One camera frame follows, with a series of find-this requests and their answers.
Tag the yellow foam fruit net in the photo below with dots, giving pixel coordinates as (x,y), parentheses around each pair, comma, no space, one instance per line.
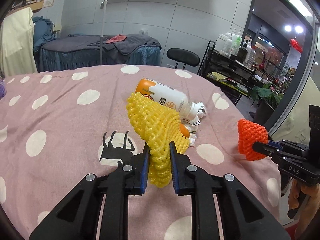
(157,125)

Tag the pink polka dot bedspread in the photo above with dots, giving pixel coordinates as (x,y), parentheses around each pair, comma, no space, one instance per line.
(54,126)

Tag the black utility cart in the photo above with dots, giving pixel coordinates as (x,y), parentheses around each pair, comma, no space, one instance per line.
(234,79)

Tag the green potted plant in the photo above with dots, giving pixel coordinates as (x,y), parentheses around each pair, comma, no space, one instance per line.
(267,93)

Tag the cream cloth cover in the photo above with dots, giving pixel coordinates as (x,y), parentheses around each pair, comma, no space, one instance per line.
(17,33)

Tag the orange peel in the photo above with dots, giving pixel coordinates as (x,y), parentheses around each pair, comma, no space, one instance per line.
(184,131)

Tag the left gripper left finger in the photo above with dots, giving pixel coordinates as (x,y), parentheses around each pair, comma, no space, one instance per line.
(97,207)

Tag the white floor lamp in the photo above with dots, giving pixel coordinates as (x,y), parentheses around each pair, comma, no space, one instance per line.
(103,6)

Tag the grey blue massage bed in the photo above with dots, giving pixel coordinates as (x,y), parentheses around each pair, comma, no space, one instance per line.
(77,51)

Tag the purple item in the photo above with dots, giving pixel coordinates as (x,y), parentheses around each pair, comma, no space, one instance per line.
(3,90)

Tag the crumpled white wrapper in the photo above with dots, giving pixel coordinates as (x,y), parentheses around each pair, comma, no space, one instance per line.
(193,125)

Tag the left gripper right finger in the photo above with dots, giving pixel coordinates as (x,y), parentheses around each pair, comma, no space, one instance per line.
(221,207)

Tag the black round stool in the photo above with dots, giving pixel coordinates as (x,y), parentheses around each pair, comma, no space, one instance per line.
(184,56)

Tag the orange foam fruit net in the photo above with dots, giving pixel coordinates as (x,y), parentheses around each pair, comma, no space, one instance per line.
(249,133)

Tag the white orange juice bottle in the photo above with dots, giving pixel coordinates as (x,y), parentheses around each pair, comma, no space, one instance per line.
(168,97)

